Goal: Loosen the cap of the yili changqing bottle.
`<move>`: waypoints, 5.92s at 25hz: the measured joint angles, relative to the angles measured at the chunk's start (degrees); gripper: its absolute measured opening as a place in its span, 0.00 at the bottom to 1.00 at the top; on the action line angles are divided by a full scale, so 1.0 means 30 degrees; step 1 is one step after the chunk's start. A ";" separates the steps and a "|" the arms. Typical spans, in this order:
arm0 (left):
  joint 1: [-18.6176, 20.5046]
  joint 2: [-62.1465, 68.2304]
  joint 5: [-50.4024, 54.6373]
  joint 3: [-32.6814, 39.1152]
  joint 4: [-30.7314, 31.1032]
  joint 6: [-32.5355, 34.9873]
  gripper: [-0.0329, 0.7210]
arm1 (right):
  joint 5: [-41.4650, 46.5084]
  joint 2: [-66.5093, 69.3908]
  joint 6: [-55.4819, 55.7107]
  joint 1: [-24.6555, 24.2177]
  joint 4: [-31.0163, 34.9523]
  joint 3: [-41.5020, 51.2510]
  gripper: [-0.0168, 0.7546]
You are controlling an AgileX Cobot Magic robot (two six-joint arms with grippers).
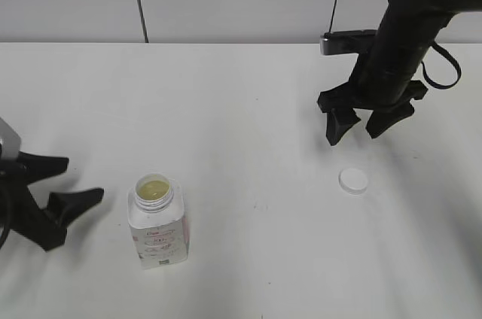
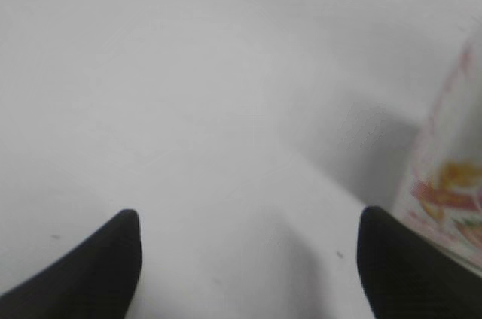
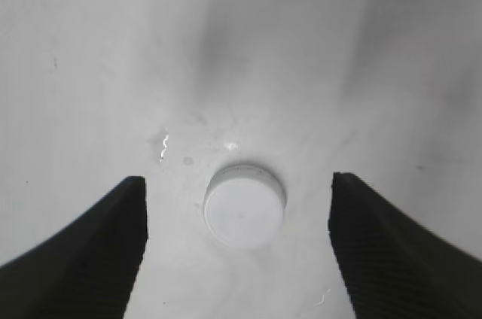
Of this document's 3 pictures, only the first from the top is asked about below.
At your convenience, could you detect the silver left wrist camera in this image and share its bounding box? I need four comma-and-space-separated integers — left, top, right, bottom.
0, 118, 22, 161

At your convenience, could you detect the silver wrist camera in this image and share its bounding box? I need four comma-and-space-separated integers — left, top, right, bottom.
320, 29, 377, 56
0, 118, 22, 161

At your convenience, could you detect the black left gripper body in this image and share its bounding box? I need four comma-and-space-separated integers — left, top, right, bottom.
1, 160, 67, 251

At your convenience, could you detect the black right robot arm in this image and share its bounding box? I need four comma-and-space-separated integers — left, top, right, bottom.
317, 0, 481, 146

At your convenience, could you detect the white plastic bottle cap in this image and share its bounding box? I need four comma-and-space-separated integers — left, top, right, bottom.
338, 168, 368, 195

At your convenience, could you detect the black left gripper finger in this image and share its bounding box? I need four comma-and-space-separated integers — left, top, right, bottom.
17, 152, 69, 184
44, 187, 105, 228

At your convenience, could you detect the white yili changqing yogurt bottle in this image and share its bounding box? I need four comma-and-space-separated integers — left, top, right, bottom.
127, 173, 189, 269

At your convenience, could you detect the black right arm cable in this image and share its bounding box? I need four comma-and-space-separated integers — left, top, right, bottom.
420, 41, 462, 90

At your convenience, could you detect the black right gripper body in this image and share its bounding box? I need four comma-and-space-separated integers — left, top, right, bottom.
317, 80, 428, 114

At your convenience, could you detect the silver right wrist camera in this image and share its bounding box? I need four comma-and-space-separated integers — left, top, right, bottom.
320, 29, 377, 56

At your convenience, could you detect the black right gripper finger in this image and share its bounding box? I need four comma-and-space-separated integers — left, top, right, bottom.
326, 108, 361, 146
366, 103, 415, 138

